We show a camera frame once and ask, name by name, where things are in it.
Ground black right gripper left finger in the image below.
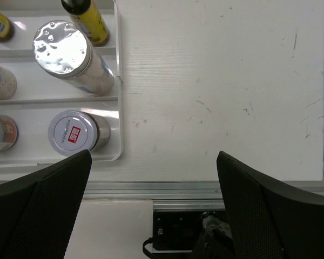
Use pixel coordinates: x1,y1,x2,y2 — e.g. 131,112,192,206
0,150,92,258

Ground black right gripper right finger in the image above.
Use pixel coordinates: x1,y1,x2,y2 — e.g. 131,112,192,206
217,151,324,258

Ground short spice jar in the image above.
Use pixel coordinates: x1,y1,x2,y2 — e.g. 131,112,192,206
0,115,18,152
48,110,111,156

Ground tall blue-label shaker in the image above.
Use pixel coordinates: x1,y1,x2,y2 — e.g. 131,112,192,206
0,66,17,100
32,20,114,97

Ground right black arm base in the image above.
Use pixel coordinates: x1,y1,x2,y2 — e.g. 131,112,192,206
142,200,236,258

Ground white plastic organizer tray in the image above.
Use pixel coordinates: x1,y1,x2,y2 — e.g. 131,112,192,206
0,1,123,168

